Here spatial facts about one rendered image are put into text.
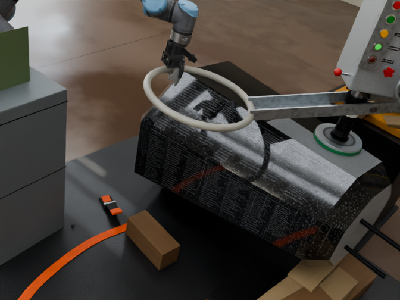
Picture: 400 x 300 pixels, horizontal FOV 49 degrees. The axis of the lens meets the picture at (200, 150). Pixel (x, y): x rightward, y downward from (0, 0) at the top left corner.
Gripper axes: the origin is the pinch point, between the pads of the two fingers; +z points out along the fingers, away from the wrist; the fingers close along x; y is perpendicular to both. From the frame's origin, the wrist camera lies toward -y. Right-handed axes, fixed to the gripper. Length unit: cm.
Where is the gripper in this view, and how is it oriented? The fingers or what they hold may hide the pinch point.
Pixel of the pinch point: (174, 80)
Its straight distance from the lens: 206.5
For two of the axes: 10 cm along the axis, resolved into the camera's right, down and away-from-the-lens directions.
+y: -8.5, 1.0, -5.2
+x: 4.6, 6.2, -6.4
